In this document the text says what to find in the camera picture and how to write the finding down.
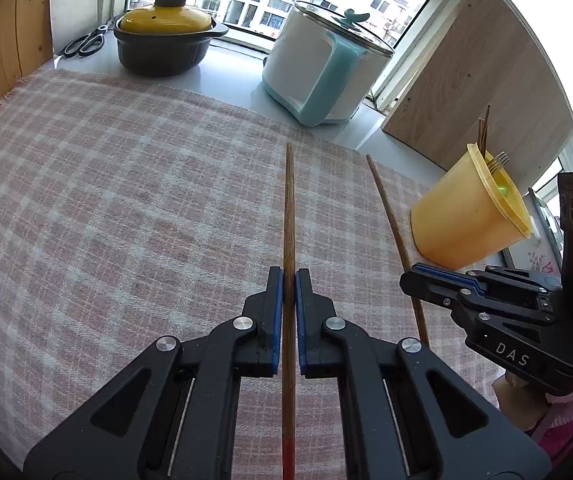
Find wooden chopstick pair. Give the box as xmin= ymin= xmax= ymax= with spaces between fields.
xmin=365 ymin=154 xmax=429 ymax=347
xmin=282 ymin=142 xmax=296 ymax=479

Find metal fork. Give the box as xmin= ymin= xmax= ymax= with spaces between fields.
xmin=487 ymin=152 xmax=510 ymax=174

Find wooden chopstick red tip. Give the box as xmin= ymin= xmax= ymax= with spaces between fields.
xmin=477 ymin=118 xmax=485 ymax=154

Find right hand in glove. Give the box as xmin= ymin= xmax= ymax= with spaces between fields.
xmin=492 ymin=372 xmax=573 ymax=443

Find yellow plastic utensil container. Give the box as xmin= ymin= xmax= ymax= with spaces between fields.
xmin=410 ymin=143 xmax=531 ymax=270

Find white teal electric pot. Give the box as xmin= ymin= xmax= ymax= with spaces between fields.
xmin=262 ymin=1 xmax=393 ymax=127

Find large wooden board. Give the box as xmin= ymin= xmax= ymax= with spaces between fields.
xmin=383 ymin=0 xmax=573 ymax=191

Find black pot yellow lid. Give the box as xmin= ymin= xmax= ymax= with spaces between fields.
xmin=114 ymin=0 xmax=229 ymax=77

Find black scissors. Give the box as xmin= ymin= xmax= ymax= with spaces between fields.
xmin=62 ymin=25 xmax=108 ymax=58

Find grey cutting board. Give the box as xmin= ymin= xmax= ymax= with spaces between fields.
xmin=48 ymin=0 xmax=117 ymax=57

